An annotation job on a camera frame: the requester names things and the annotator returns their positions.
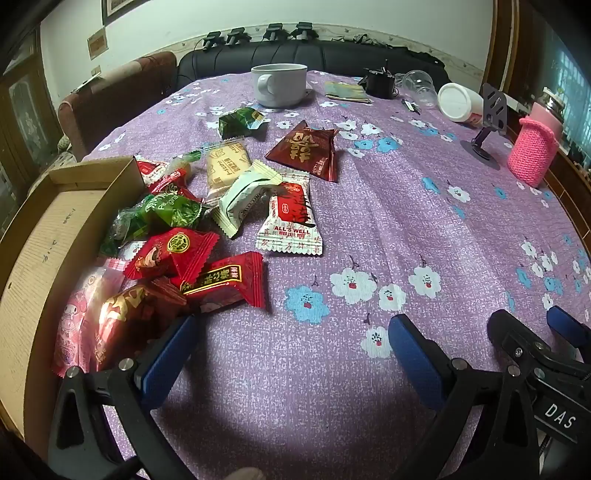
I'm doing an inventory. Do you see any pink knitted sleeve bottle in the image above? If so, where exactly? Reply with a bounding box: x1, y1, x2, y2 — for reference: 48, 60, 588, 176
507, 87, 565, 188

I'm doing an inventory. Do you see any dark red snack packet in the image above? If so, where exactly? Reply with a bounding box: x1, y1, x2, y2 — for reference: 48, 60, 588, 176
266, 120, 339, 182

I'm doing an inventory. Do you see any purple phone stand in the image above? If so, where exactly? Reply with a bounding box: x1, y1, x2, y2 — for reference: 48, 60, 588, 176
460, 83, 508, 170

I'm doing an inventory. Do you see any red gold snack packet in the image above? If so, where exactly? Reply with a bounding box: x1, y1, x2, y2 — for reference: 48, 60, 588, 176
94, 278, 187, 371

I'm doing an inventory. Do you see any clear plastic cup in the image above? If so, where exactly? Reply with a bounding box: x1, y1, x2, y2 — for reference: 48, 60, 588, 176
395, 70, 439, 109

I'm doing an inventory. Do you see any cardboard box tray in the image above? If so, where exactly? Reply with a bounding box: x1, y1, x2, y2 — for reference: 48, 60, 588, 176
1, 157, 144, 451

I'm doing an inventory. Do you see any small black container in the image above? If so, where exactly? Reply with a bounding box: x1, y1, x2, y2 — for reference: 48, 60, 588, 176
358, 60, 399, 99

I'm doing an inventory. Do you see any framed wall painting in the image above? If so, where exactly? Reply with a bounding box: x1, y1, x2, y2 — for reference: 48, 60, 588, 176
101, 0, 148, 26

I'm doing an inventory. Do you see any white red snack packet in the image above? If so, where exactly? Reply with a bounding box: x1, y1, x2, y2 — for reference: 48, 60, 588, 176
256, 174, 324, 256

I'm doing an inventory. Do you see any red yellow-label snack packet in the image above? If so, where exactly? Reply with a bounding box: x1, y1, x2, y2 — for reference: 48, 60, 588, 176
180, 251, 266, 313

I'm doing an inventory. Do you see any white lidded paper cup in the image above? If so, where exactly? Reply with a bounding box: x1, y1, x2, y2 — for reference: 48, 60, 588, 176
438, 83, 484, 126

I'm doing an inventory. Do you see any brown armchair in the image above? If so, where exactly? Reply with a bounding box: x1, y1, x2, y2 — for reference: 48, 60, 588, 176
57, 51, 177, 161

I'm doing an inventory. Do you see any red round-logo snack packet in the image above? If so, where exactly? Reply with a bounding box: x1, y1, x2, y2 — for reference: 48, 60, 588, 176
123, 227, 219, 285

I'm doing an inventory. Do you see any pink snack packet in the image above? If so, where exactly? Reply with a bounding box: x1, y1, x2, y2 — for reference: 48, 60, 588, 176
52, 259, 125, 378

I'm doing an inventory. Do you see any yellow biscuit packet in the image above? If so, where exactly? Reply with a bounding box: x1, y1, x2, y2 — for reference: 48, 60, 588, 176
205, 141, 250, 195

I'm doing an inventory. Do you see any green leafy snack packet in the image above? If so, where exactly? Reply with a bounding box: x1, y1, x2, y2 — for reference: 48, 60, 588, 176
99, 193, 206, 257

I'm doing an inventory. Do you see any green patterned booklet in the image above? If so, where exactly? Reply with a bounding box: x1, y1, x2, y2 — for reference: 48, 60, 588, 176
325, 81, 372, 104

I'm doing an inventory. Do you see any dark green snack packet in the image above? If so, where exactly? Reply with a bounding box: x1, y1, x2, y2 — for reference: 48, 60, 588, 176
218, 107, 266, 140

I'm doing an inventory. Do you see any purple floral tablecloth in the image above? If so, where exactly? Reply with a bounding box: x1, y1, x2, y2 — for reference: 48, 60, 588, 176
153, 71, 590, 479

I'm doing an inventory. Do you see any white green snack packet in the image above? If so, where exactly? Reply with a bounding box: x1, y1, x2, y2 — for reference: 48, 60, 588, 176
211, 160, 283, 239

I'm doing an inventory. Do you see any wooden glass-panel door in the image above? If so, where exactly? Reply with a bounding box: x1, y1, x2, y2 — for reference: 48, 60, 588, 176
1, 29, 62, 224

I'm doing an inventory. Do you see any black leather sofa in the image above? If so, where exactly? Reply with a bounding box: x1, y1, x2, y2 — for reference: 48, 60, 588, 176
174, 40, 450, 89

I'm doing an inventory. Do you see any white ceramic mug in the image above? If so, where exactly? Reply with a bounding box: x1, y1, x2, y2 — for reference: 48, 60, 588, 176
250, 63, 308, 108

